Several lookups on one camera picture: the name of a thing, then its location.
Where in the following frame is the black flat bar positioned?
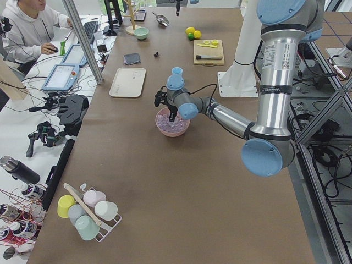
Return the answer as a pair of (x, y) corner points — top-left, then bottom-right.
(42, 139), (75, 211)

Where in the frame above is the wooden cup tree stand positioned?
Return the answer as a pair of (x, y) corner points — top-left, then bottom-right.
(124, 0), (140, 35)

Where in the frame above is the mint cup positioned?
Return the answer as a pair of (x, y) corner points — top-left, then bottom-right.
(75, 215), (100, 241)

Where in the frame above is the yellow cup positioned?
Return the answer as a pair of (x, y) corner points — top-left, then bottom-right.
(57, 195), (76, 218)

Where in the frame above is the blue teach pendant near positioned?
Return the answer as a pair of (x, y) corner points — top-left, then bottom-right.
(41, 63), (80, 91)

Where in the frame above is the metal ice scoop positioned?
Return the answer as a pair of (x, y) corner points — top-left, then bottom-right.
(152, 12), (169, 28)

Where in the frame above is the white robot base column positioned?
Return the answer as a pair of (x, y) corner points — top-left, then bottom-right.
(218, 0), (262, 97)

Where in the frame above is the mint green bowl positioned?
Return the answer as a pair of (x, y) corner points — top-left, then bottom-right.
(134, 27), (149, 40)

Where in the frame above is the pink cup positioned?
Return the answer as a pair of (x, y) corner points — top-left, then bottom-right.
(83, 190), (107, 207)

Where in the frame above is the green lime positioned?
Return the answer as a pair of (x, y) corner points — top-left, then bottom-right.
(188, 33), (195, 41)

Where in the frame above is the blue teach pendant far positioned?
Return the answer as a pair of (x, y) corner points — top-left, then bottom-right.
(61, 44), (87, 67)

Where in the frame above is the grey folded cloth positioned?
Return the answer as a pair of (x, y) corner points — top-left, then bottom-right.
(123, 53), (141, 65)

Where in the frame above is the steel muddler black tip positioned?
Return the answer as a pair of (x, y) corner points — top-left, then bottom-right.
(196, 55), (223, 60)

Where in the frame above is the yellow lemon near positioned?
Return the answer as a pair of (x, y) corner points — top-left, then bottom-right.
(193, 30), (202, 39)

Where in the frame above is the black plastic housing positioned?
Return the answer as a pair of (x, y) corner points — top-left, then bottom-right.
(57, 95), (89, 137)

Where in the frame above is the black hand-held gripper device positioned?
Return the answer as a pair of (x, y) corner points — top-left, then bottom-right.
(25, 121), (65, 157)

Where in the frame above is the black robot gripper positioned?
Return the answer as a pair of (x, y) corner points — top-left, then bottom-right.
(169, 0), (182, 17)

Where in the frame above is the aluminium frame post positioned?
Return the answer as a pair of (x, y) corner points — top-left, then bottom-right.
(62, 0), (103, 85)

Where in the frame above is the blue plastic cup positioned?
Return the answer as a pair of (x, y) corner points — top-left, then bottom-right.
(171, 67), (183, 79)

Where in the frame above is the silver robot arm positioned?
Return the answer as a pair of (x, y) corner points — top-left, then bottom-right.
(154, 1), (325, 177)

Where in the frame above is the grey cup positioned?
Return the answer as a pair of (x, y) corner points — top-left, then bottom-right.
(68, 204), (86, 226)

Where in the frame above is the yellow lemon far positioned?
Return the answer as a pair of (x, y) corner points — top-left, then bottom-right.
(185, 27), (195, 35)

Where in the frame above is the yellow lemon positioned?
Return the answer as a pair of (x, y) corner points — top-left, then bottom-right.
(193, 30), (202, 39)
(185, 27), (195, 35)

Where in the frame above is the blue teach pendant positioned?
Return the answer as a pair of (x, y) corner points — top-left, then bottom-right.
(41, 63), (80, 91)
(61, 44), (87, 67)

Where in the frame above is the pile of ice cubes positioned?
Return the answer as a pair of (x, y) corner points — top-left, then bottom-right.
(156, 108), (189, 133)

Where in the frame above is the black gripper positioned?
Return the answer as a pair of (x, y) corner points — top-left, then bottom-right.
(154, 86), (177, 122)

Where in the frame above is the black thermos bottle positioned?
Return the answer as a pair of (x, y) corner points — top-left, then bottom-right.
(1, 156), (40, 184)

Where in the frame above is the black keyboard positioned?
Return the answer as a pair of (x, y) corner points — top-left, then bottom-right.
(83, 21), (98, 44)

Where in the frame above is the pink bowl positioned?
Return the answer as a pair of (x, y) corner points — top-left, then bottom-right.
(155, 107), (190, 137)

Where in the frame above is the person in grey hoodie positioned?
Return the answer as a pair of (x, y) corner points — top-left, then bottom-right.
(2, 1), (73, 63)

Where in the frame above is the white wire cup rack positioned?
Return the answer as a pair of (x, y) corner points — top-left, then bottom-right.
(63, 183), (122, 243)

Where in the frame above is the white cup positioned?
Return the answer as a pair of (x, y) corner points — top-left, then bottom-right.
(94, 201), (118, 221)

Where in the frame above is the cream rabbit tray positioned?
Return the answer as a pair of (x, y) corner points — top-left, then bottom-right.
(109, 67), (146, 98)

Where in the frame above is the wooden cutting board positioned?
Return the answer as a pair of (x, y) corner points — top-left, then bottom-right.
(194, 40), (225, 65)

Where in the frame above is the yellow plastic knife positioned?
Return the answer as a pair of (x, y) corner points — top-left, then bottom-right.
(196, 43), (218, 48)

